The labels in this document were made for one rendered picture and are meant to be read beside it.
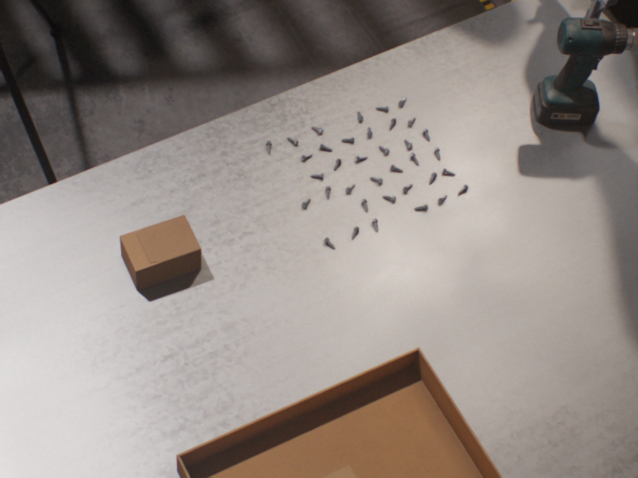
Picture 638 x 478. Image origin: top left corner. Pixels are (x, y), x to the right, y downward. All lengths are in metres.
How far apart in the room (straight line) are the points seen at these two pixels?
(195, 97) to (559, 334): 1.38
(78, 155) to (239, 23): 0.61
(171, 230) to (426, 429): 0.52
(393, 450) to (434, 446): 0.06
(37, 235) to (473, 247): 0.75
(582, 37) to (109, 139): 1.32
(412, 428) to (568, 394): 0.27
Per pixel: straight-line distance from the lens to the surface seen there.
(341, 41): 3.23
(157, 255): 1.93
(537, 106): 2.26
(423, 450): 1.87
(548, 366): 1.99
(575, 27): 2.13
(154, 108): 3.04
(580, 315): 2.05
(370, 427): 1.87
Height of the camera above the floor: 2.34
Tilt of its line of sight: 56 degrees down
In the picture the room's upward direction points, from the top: 8 degrees clockwise
